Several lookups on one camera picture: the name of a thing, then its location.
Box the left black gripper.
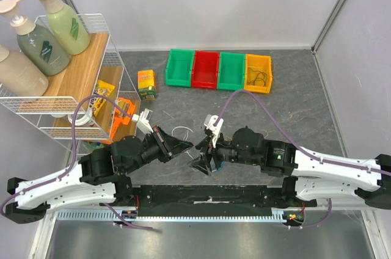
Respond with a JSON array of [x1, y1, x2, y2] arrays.
[[123, 125, 194, 175]]

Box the black thin cable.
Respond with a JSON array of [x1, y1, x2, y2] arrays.
[[246, 66, 271, 86]]

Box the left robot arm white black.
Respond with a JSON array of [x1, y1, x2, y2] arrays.
[[1, 126, 193, 224]]

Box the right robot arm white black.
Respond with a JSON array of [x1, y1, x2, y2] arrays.
[[190, 127, 390, 210]]

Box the orange toy package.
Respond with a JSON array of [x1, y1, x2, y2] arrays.
[[110, 97, 136, 142]]

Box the yellow green small box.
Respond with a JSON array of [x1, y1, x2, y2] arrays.
[[137, 70, 157, 100]]

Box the left green bin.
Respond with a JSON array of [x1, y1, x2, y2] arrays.
[[165, 49, 195, 87]]

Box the green bin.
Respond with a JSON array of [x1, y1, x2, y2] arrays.
[[217, 52, 246, 91], [165, 49, 195, 87]]

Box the red bin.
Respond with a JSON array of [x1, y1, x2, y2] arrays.
[[191, 50, 220, 89]]

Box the colourful box on lower shelf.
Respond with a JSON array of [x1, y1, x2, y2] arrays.
[[83, 141, 105, 152]]

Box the white tape roll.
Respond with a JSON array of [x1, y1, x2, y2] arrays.
[[67, 108, 93, 127]]

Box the yellow candy bag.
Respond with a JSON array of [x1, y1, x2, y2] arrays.
[[89, 79, 115, 117]]

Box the yellow bin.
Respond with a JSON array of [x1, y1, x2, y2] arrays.
[[244, 54, 273, 94]]

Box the light green pump bottle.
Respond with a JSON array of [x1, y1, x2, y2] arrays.
[[39, 0, 90, 55]]

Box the beige pump bottle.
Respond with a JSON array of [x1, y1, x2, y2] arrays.
[[0, 0, 49, 97]]

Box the dark green pump bottle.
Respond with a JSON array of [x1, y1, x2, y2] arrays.
[[10, 15, 70, 76]]

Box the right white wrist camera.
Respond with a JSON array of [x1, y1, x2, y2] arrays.
[[203, 114, 224, 148]]

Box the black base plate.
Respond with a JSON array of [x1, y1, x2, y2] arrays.
[[111, 185, 317, 214]]

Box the white wire shelf rack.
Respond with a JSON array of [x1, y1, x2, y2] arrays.
[[1, 13, 141, 150]]

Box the slotted cable duct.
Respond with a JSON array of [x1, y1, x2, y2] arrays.
[[56, 209, 287, 223]]

